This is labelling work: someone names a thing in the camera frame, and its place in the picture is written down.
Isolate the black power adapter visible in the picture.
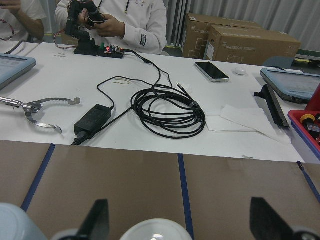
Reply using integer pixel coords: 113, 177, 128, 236
72, 104, 113, 146

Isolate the person in white hoodie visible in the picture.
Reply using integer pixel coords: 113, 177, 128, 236
54, 0, 168, 55

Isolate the white paper sheet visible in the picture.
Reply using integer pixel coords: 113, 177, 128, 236
204, 105, 291, 145

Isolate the metal reacher grabber tool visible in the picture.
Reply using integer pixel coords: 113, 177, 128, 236
0, 96, 82, 135

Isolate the black teleoperation controller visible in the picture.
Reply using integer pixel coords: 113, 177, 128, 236
55, 0, 126, 59

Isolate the coiled black cable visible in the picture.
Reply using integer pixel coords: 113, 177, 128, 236
130, 81, 207, 140

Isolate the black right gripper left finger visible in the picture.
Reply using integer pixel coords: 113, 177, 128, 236
53, 198, 110, 240

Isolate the person in white t-shirt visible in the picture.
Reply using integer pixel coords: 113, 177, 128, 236
0, 0, 47, 41

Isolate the black smartphone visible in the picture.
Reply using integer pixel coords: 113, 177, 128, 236
194, 61, 230, 83

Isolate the cream white cup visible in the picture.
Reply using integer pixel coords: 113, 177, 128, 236
120, 218, 192, 240

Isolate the light blue cup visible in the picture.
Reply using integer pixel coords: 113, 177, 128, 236
0, 202, 48, 240

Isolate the blue teach pendant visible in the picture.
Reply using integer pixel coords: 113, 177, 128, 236
254, 68, 320, 128
0, 53, 37, 90

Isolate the blue parts bin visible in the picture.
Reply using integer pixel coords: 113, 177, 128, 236
288, 110, 320, 164

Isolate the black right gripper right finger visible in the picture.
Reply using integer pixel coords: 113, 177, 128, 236
249, 196, 320, 240

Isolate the small white round puck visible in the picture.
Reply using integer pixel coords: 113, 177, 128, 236
232, 66, 247, 76

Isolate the cardboard box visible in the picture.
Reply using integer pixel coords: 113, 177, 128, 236
203, 25, 301, 66
181, 12, 263, 60

